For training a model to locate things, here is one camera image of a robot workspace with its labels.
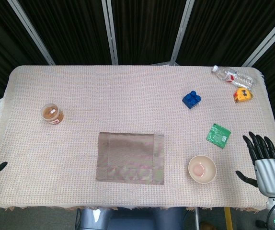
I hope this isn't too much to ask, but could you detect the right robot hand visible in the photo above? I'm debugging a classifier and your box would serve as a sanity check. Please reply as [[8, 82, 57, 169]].
[[235, 131, 275, 197]]

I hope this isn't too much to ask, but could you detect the light pink bowl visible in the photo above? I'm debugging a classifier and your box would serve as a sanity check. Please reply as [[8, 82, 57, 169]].
[[188, 155, 217, 184]]

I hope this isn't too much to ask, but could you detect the light brown woven placemat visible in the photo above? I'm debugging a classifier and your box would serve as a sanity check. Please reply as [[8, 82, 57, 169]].
[[95, 132, 165, 185]]

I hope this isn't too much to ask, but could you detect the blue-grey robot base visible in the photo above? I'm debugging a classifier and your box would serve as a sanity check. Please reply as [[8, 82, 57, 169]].
[[76, 207, 185, 230]]

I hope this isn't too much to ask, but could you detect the yellow floor strip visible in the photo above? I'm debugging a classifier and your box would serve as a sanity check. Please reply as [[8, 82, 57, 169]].
[[224, 207, 234, 230]]

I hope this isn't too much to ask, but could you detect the green foil packet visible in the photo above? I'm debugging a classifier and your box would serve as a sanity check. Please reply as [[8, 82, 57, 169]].
[[206, 123, 232, 149]]

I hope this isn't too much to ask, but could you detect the clear jar of rubber bands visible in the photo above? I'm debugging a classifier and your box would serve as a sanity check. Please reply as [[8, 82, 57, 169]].
[[41, 103, 64, 125]]

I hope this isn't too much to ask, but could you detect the brown round object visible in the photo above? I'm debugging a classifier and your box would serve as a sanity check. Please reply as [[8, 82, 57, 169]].
[[199, 221, 215, 230]]

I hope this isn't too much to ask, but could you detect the yellow tape measure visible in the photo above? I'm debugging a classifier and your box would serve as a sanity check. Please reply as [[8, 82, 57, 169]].
[[233, 87, 254, 104]]

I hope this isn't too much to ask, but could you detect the grey metal table leg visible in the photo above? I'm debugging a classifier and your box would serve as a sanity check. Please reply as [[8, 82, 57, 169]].
[[194, 207, 200, 230]]

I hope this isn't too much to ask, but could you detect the clear plastic water bottle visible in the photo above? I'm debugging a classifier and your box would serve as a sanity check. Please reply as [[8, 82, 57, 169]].
[[211, 65, 255, 90]]

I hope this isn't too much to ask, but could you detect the blue building block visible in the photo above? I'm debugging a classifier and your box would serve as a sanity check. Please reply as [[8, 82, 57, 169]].
[[182, 90, 202, 110]]

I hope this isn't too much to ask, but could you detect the pink woven tablecloth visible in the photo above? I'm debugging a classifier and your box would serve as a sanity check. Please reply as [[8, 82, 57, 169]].
[[0, 65, 275, 214]]

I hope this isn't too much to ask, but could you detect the grey metal screen post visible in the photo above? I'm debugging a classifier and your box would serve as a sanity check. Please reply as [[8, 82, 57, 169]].
[[7, 0, 56, 66], [170, 0, 196, 65], [241, 9, 275, 67], [101, 0, 119, 65]]

